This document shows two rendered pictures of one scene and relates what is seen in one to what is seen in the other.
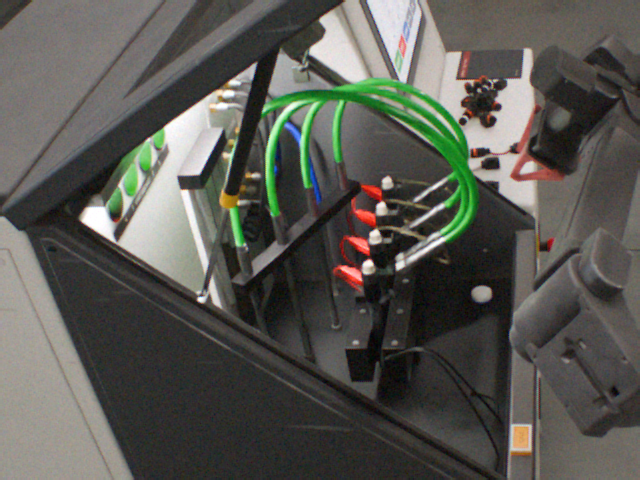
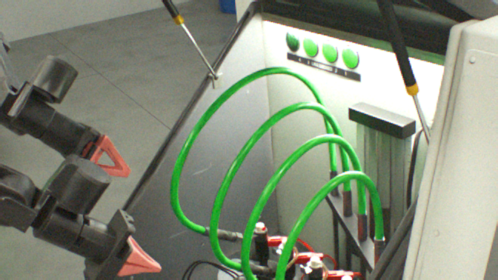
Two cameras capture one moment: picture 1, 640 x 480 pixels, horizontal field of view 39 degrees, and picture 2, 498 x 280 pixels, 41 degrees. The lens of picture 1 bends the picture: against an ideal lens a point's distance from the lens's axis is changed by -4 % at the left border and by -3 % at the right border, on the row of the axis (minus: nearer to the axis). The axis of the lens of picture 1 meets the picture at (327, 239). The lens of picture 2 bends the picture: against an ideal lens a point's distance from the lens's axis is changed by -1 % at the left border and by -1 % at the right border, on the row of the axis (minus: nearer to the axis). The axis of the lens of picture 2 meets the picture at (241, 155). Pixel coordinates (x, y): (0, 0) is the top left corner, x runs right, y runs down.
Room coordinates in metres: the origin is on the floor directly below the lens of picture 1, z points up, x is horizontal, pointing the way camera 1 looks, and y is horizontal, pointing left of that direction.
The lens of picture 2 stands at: (1.84, -0.93, 1.82)
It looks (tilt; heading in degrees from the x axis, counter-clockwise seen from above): 26 degrees down; 129
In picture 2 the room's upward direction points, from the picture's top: 6 degrees counter-clockwise
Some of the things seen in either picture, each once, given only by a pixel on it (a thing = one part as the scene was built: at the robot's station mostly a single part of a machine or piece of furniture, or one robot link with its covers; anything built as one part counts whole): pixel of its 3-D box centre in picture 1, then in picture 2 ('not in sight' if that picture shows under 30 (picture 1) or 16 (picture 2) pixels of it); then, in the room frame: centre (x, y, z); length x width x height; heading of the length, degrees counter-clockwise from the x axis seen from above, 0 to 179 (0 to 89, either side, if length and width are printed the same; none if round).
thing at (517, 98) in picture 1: (484, 121); not in sight; (1.78, -0.40, 0.97); 0.70 x 0.22 x 0.03; 163
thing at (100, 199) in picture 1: (161, 96); (352, 35); (1.23, 0.20, 1.43); 0.54 x 0.03 x 0.02; 163
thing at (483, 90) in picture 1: (483, 97); not in sight; (1.82, -0.40, 1.01); 0.23 x 0.11 x 0.06; 163
